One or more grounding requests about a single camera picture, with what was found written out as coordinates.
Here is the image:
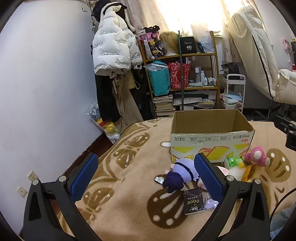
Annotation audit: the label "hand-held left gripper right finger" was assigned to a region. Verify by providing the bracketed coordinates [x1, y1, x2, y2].
[194, 152, 271, 241]

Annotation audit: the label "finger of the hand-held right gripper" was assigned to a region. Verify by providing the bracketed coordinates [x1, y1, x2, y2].
[275, 115, 296, 133]

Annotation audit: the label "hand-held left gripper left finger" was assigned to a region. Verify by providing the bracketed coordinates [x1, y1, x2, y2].
[22, 152, 102, 241]

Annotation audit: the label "purple plush doll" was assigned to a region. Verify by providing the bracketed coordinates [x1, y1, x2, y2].
[162, 158, 200, 193]

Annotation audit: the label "white fluffy plush toy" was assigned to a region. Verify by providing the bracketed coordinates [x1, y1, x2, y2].
[228, 162, 247, 178]

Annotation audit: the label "clear plastic cup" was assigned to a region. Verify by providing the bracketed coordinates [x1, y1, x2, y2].
[203, 198, 219, 210]

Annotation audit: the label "printed cardboard box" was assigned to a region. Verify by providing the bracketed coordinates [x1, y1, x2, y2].
[171, 109, 255, 164]

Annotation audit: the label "yellow plush toy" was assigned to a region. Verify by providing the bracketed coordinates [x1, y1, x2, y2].
[242, 164, 257, 182]

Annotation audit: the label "pink plush toy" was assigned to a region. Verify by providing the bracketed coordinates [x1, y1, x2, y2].
[197, 166, 230, 189]

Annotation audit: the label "black metal stand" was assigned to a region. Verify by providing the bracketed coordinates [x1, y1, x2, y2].
[266, 97, 278, 121]

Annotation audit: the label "black tissue pack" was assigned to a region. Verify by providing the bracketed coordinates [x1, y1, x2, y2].
[183, 188, 205, 216]

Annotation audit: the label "pink bear plush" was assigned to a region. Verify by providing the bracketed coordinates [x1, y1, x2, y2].
[242, 146, 271, 167]

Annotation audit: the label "beige printed blanket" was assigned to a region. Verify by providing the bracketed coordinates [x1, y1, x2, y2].
[55, 117, 296, 241]

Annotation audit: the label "white trolley cart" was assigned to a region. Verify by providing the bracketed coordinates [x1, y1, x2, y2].
[219, 74, 246, 114]

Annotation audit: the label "pile of papers and magazines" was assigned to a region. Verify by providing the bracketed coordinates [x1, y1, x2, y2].
[173, 91, 216, 110]

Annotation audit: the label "pink fan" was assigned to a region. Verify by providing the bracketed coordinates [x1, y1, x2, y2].
[282, 38, 292, 56]

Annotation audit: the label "dark hanging clothes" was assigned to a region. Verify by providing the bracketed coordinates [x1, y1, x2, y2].
[95, 67, 153, 124]

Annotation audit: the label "stack of books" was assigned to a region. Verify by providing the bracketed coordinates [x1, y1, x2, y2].
[153, 94, 176, 117]

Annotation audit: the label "beige hanging pants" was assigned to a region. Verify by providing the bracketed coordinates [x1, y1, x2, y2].
[110, 74, 144, 132]

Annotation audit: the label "white mattress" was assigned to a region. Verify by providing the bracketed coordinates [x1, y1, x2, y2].
[225, 5, 296, 103]

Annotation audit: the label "blue grey cloth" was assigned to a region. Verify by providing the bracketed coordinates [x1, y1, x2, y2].
[269, 207, 296, 241]

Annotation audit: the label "wooden shelf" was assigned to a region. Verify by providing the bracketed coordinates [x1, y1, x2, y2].
[138, 31, 220, 118]

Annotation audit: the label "row of white cosmetic bottles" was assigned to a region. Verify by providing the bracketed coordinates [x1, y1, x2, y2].
[194, 66, 218, 87]

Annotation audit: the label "green pole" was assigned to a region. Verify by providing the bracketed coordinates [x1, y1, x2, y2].
[177, 30, 187, 112]

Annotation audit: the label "red patterned bag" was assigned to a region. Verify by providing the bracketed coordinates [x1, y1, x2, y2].
[168, 61, 192, 90]

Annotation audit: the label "teal bag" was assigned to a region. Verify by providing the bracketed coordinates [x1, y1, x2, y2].
[147, 61, 171, 96]

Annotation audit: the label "clear plastic bag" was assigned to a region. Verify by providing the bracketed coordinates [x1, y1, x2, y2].
[196, 35, 214, 54]

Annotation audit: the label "black box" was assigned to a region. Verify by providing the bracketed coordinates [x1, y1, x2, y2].
[180, 36, 197, 54]

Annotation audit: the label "white puffer jacket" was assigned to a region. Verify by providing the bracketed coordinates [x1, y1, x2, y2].
[92, 2, 143, 76]

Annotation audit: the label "blonde wig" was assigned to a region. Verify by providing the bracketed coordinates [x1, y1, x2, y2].
[159, 32, 179, 56]

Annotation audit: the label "black pink patterned bag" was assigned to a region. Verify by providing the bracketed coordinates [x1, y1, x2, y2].
[139, 25, 166, 59]

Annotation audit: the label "black hanging garment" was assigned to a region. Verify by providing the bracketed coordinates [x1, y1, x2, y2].
[92, 0, 128, 22]

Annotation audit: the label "light curtain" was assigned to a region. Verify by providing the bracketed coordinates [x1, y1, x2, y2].
[129, 0, 234, 63]

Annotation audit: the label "black cable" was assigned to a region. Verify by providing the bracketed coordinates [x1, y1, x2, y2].
[270, 185, 296, 219]

